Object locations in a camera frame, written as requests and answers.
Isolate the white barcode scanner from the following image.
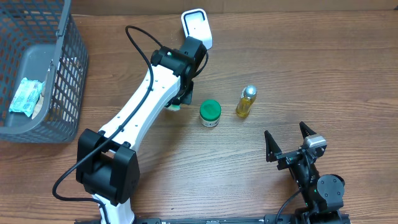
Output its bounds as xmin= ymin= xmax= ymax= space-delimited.
xmin=180 ymin=8 xmax=213 ymax=50

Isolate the teal wet wipes pack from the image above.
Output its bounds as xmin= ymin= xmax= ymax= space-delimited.
xmin=9 ymin=77 xmax=45 ymax=117

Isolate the brown Panfree bread bag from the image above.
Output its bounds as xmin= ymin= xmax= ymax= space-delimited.
xmin=31 ymin=68 xmax=50 ymax=119

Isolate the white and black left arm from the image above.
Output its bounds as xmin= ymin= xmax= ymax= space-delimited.
xmin=75 ymin=36 xmax=213 ymax=223

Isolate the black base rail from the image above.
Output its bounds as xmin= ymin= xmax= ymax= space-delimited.
xmin=74 ymin=213 xmax=352 ymax=224

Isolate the yellow dish soap bottle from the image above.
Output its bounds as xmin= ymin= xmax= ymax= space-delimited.
xmin=236 ymin=85 xmax=257 ymax=118

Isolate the small Kleenex tissue pack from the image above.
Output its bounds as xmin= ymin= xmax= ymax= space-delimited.
xmin=165 ymin=105 xmax=180 ymax=111

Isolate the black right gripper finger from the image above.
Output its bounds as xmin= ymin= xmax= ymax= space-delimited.
xmin=299 ymin=121 xmax=316 ymax=139
xmin=264 ymin=131 xmax=282 ymax=162

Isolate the grey plastic mesh basket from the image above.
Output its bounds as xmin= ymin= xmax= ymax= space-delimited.
xmin=1 ymin=1 xmax=89 ymax=143

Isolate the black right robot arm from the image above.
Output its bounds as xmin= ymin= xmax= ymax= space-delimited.
xmin=264 ymin=121 xmax=350 ymax=223

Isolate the green lid Knorr jar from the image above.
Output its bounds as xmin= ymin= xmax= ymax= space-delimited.
xmin=200 ymin=100 xmax=221 ymax=128

